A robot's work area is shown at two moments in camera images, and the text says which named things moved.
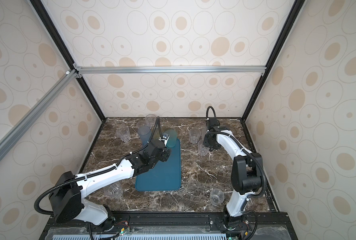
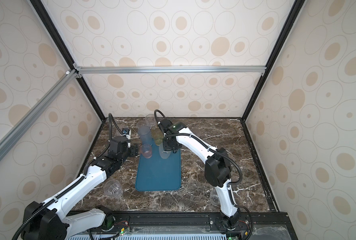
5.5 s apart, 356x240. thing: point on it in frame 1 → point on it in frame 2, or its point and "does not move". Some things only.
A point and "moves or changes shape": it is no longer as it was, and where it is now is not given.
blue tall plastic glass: (144, 132) does not move
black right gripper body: (207, 142) → (167, 146)
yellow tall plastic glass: (156, 134) does not move
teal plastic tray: (166, 176) does not move
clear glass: (114, 191) does not move
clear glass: (217, 196) does not move
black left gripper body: (163, 156) → (133, 150)
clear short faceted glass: (141, 123) does not move
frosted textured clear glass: (203, 131) moves or changes shape
